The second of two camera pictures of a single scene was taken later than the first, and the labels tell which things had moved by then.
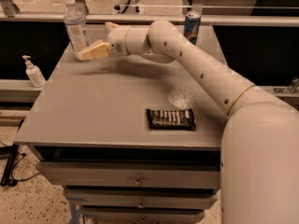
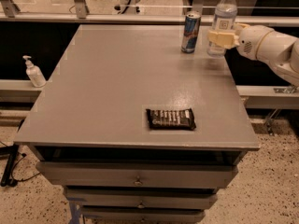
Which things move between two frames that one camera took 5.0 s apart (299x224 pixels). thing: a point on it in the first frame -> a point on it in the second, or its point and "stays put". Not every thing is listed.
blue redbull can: x=192 y=27 stays put
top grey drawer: x=186 y=176 stays put
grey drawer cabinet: x=129 y=139 stays put
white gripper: x=117 y=40 -> x=250 y=42
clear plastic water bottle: x=77 y=24 -> x=224 y=18
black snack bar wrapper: x=182 y=119 stays put
